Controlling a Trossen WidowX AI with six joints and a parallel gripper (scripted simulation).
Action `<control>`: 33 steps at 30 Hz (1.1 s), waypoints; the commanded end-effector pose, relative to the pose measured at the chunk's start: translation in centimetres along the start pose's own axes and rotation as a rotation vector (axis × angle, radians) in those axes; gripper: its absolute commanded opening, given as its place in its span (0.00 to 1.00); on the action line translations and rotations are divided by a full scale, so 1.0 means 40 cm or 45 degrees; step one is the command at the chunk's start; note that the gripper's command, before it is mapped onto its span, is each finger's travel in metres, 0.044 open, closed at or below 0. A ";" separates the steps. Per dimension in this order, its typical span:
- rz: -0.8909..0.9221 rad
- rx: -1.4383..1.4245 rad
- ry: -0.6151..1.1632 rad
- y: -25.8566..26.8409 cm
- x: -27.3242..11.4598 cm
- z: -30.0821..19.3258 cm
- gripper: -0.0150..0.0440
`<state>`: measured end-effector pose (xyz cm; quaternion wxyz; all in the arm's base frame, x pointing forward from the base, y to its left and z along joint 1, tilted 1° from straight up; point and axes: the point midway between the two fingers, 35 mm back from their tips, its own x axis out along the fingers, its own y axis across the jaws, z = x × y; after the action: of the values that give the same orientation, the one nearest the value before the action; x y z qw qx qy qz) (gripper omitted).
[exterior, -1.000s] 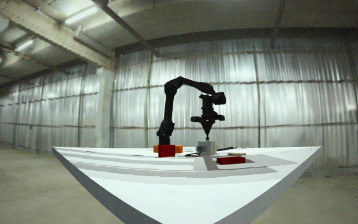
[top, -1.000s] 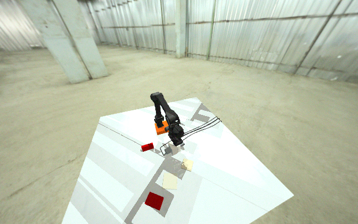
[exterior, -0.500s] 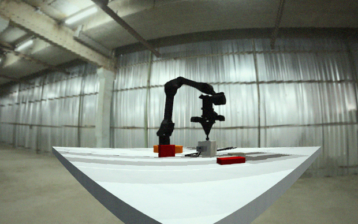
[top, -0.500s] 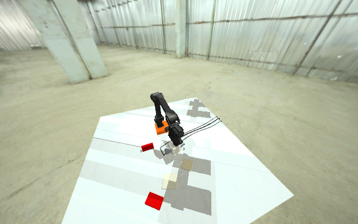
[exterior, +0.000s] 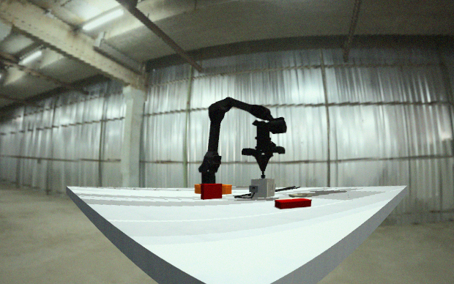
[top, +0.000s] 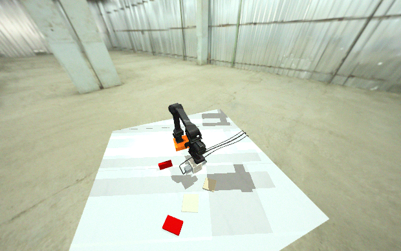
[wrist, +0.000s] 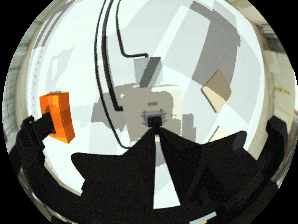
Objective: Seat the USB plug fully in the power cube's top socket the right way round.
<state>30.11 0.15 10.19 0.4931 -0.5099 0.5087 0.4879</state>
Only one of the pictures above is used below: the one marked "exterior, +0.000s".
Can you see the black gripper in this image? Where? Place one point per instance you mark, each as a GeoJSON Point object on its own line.
{"type": "Point", "coordinates": [262, 152]}

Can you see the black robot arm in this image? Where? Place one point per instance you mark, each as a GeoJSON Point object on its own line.
{"type": "Point", "coordinates": [216, 112]}

